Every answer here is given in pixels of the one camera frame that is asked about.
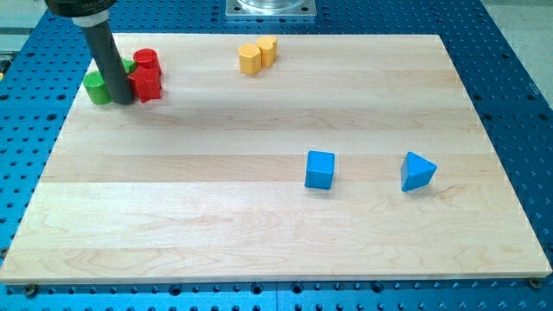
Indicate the board corner screw right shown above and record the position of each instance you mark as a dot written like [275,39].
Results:
[534,283]

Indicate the black end effector mount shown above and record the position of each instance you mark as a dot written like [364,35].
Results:
[84,13]

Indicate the green cylinder block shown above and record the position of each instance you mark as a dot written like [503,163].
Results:
[96,88]

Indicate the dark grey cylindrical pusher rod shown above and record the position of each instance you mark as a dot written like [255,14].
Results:
[104,51]

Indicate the yellow heart block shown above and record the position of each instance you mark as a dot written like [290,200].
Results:
[268,48]

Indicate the board corner screw left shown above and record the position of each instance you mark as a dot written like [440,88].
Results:
[30,290]

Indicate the green block behind rod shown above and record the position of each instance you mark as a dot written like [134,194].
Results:
[129,65]

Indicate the red star block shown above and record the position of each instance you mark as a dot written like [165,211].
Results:
[146,83]

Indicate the blue cube block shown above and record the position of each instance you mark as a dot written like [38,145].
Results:
[319,170]

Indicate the blue triangular prism block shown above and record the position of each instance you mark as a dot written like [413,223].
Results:
[416,172]

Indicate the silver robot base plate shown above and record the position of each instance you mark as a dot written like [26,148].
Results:
[270,8]

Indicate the yellow hexagon block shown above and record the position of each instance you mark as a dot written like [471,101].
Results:
[249,56]

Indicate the light wooden board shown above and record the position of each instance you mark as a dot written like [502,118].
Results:
[207,184]

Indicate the red cylinder block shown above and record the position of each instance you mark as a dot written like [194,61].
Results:
[147,58]

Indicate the board corner screw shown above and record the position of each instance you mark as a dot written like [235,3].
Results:
[534,283]
[30,290]

